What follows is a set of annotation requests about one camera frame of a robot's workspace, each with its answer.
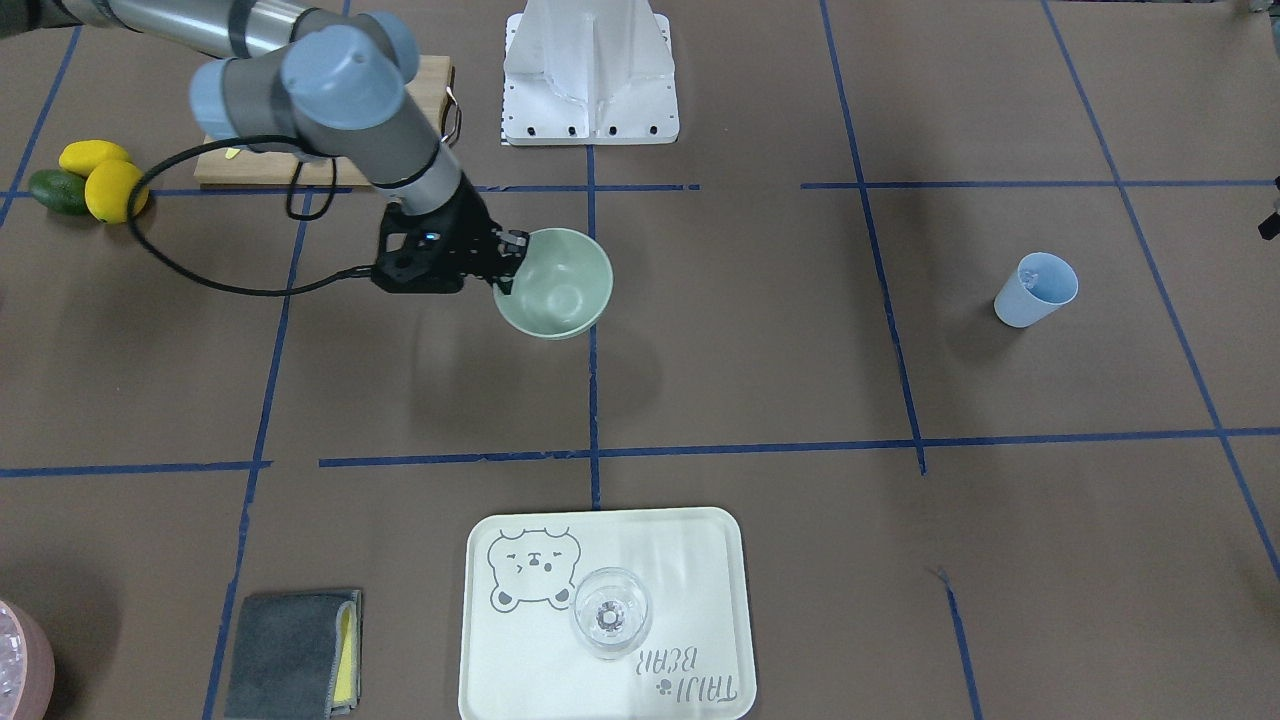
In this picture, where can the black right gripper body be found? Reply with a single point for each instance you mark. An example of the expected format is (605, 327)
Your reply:
(466, 226)

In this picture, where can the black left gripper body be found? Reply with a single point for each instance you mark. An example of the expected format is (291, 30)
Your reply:
(1270, 226)

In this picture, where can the grey folded cloth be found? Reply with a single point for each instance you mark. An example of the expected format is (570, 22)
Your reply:
(297, 655)

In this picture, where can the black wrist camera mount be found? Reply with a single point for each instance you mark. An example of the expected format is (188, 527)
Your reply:
(415, 262)

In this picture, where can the light blue plastic cup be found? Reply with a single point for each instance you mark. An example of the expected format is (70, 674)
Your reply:
(1040, 284)

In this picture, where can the yellow lemon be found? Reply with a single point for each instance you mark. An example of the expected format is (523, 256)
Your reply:
(82, 157)
(110, 192)

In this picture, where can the light green bowl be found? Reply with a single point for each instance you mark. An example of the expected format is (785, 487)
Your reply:
(562, 287)

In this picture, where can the clear wine glass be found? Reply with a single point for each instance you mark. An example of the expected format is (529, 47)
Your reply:
(612, 613)

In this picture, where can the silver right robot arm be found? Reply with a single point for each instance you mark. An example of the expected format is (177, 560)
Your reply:
(281, 76)

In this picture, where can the cream bear tray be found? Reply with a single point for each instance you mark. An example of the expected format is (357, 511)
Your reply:
(521, 659)

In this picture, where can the pink bowl of ice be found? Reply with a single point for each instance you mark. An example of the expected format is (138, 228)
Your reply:
(28, 669)

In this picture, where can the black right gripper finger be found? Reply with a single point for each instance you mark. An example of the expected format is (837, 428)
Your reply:
(512, 244)
(502, 272)

